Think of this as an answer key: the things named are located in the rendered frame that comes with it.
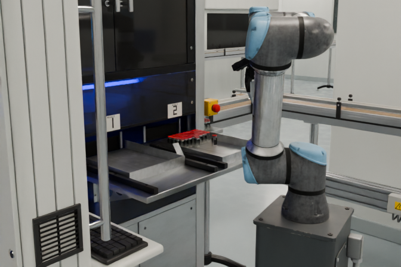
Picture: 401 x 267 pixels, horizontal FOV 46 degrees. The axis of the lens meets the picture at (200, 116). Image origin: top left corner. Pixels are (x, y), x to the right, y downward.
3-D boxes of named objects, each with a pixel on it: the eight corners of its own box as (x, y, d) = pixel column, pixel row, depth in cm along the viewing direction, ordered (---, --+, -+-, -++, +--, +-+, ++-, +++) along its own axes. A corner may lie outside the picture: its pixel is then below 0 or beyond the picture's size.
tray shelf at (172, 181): (59, 170, 175) (59, 165, 175) (190, 135, 226) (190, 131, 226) (147, 204, 144) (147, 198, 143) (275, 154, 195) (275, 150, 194)
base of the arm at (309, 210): (334, 210, 157) (336, 182, 155) (321, 227, 144) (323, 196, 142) (290, 201, 164) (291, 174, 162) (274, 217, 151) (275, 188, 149)
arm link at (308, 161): (329, 192, 146) (332, 149, 143) (285, 191, 146) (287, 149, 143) (321, 179, 157) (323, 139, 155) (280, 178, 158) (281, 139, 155)
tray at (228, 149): (159, 149, 196) (158, 140, 195) (201, 137, 215) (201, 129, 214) (222, 166, 173) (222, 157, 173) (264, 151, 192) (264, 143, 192)
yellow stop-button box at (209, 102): (197, 114, 226) (197, 99, 224) (207, 112, 231) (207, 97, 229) (209, 116, 221) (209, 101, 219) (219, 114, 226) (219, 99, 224)
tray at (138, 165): (71, 162, 178) (70, 153, 178) (125, 148, 197) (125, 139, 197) (129, 183, 156) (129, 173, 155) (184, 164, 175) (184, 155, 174)
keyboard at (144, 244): (25, 221, 145) (24, 213, 144) (65, 207, 155) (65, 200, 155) (107, 266, 119) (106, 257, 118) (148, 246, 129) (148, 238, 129)
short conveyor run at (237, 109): (190, 138, 228) (190, 105, 225) (167, 133, 238) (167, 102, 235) (270, 116, 278) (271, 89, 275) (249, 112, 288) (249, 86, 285)
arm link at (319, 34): (348, 18, 122) (312, 5, 169) (305, 18, 122) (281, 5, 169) (345, 62, 126) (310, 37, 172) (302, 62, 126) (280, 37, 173)
